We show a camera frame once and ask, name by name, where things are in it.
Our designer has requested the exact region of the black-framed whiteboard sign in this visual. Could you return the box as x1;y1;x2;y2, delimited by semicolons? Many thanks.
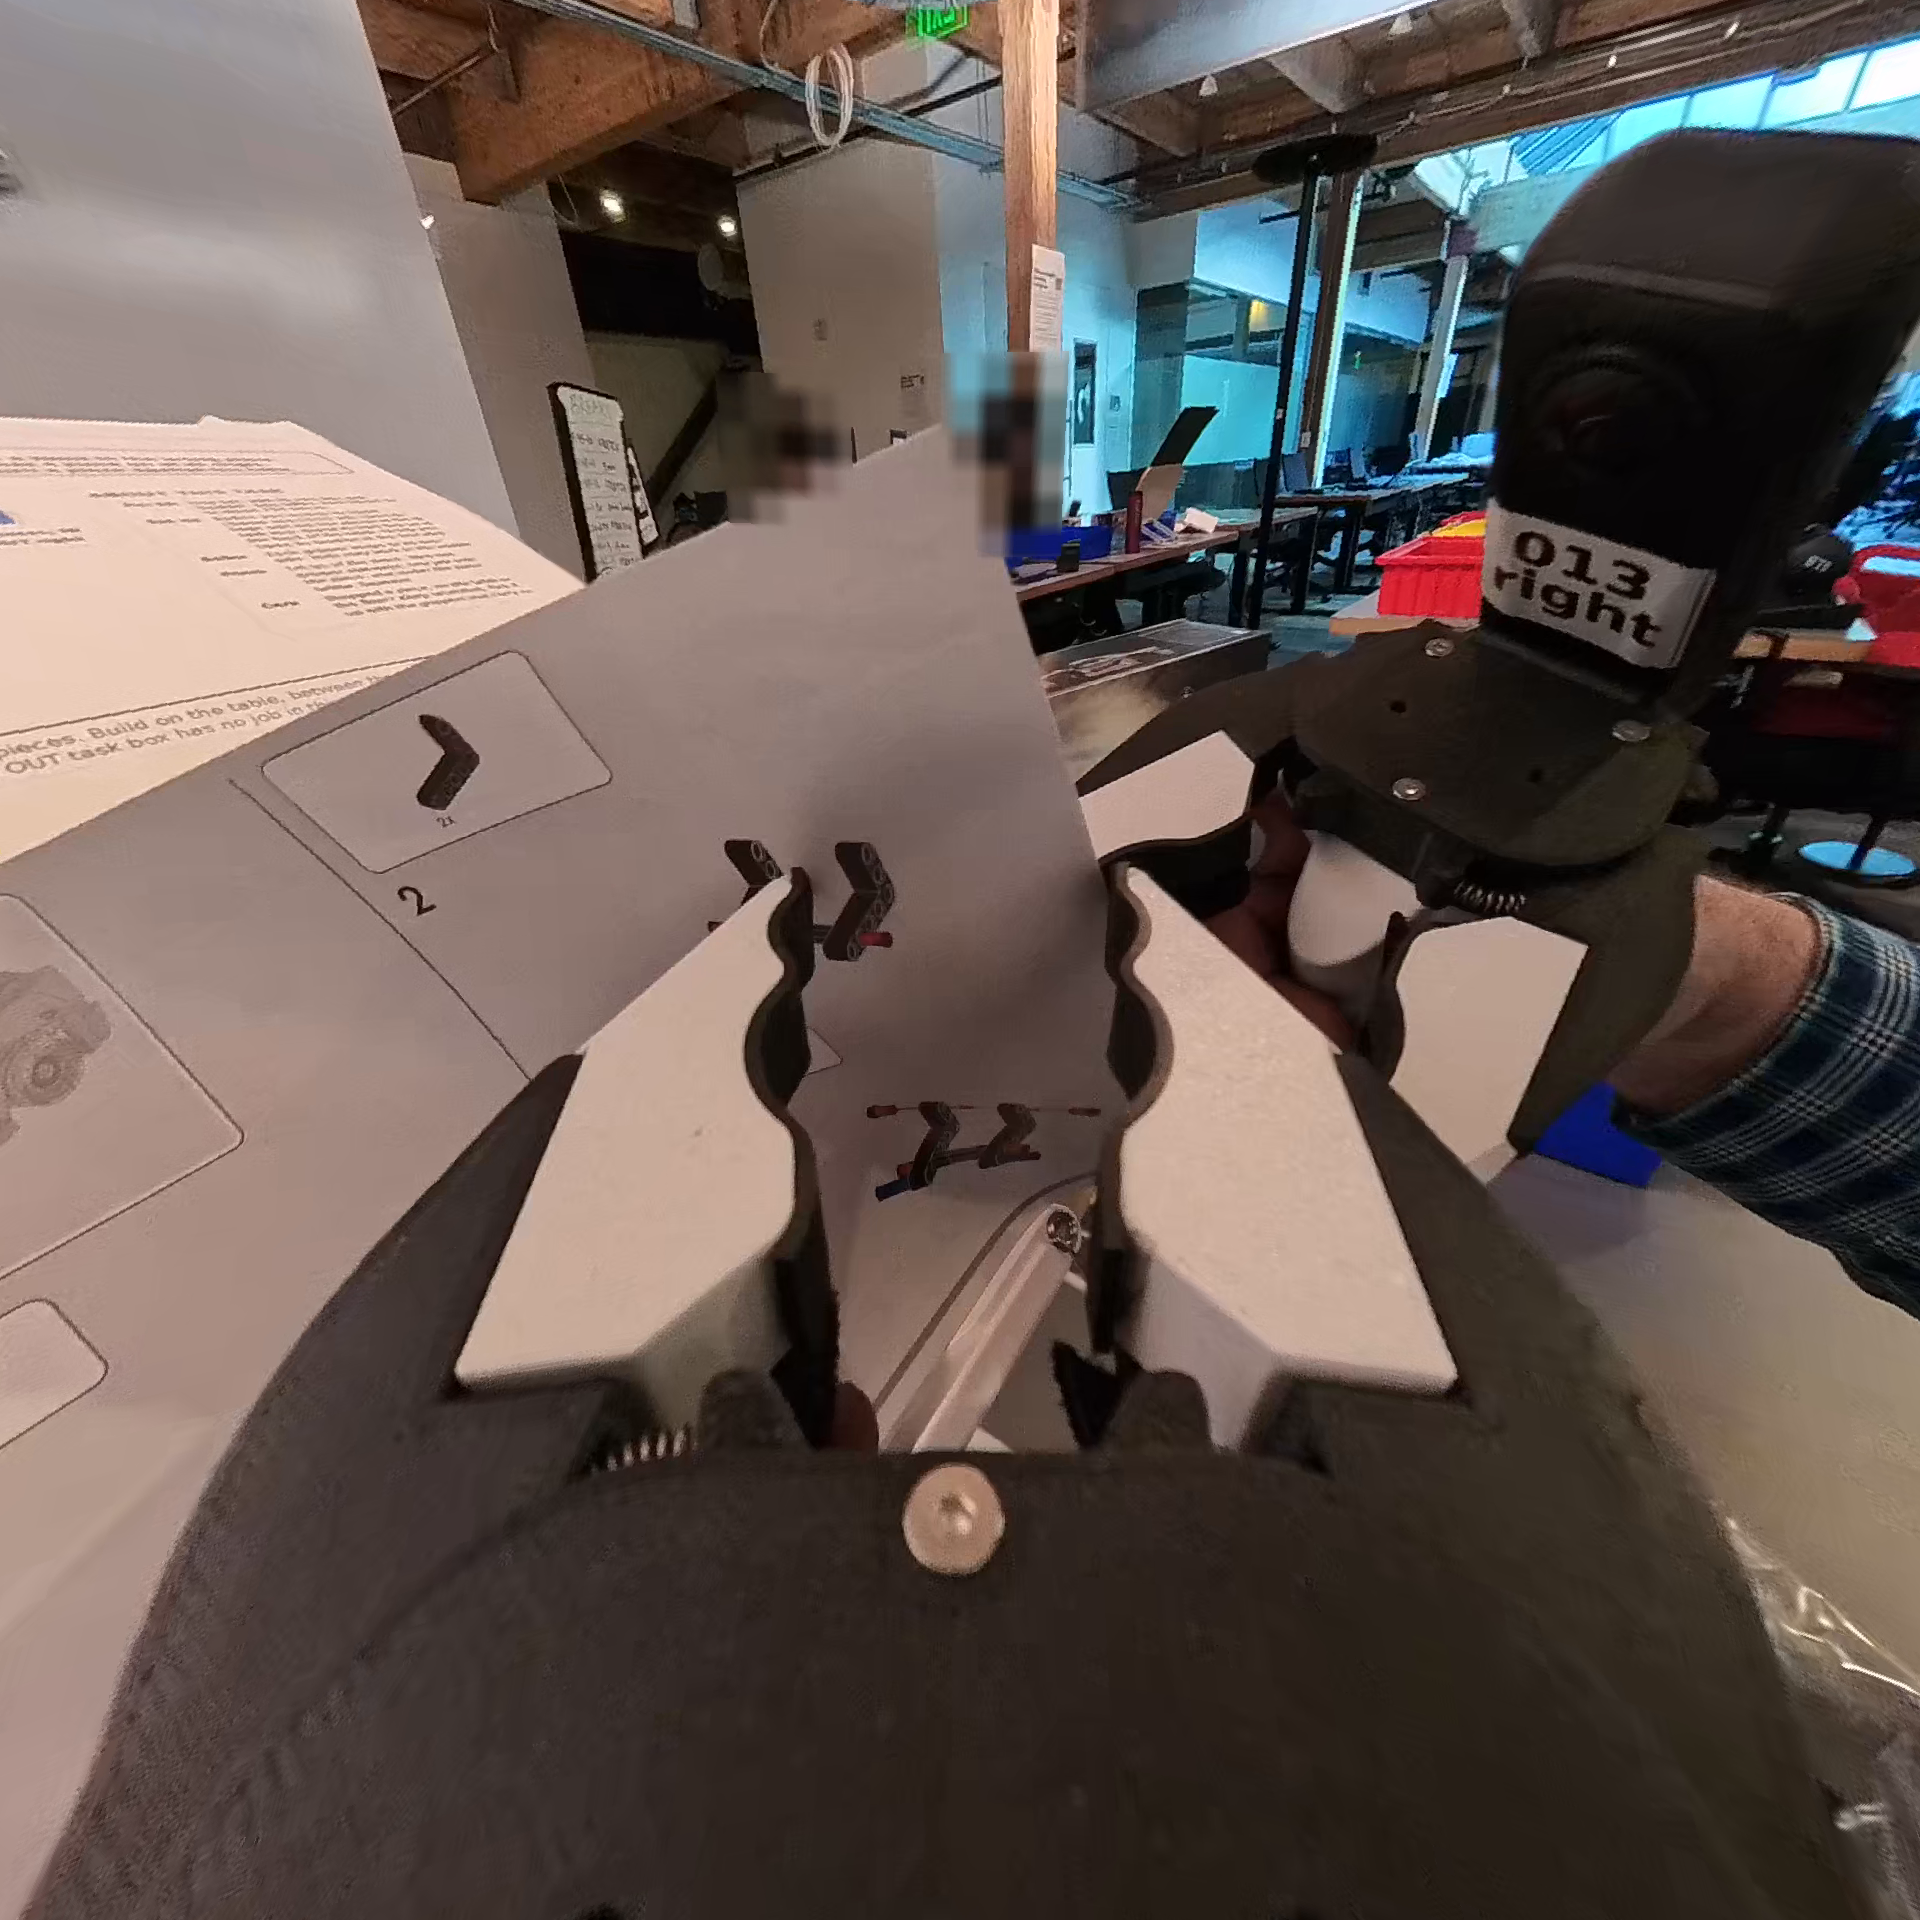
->
547;381;665;585

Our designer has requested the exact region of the person's right hand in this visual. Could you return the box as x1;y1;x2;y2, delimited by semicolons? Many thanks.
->
1211;785;1827;1120

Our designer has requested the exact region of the red plastic bin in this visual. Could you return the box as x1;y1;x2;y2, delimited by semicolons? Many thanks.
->
1373;509;1503;618

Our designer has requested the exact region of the wooden post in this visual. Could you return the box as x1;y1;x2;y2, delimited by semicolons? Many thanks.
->
997;0;1070;361

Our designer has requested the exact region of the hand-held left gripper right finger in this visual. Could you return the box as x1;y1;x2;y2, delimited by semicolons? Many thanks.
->
1054;863;1461;1450

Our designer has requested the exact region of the white printed paper sheet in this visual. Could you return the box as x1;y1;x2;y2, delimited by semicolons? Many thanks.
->
0;415;589;863

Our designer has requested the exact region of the dark printed box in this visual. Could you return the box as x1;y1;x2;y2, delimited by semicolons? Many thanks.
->
1035;621;1277;781

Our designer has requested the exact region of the metal book stand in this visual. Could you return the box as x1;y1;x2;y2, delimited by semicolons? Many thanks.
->
865;1191;1099;1454

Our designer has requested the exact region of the person's right forearm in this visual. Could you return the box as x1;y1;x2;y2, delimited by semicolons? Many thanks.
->
1615;895;1920;1321

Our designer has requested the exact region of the clear bag of lego parts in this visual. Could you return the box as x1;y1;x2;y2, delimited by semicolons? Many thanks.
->
1716;1506;1920;1920

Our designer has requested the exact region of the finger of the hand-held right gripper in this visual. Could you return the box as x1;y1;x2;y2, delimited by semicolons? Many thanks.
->
1079;738;1259;873

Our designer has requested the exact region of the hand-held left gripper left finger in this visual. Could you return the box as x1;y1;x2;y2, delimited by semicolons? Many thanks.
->
455;873;839;1449

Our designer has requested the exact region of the background work table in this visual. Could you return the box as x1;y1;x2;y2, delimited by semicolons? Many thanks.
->
1012;503;1321;633

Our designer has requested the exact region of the lego instruction booklet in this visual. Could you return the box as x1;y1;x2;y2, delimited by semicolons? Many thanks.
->
0;422;1115;1666

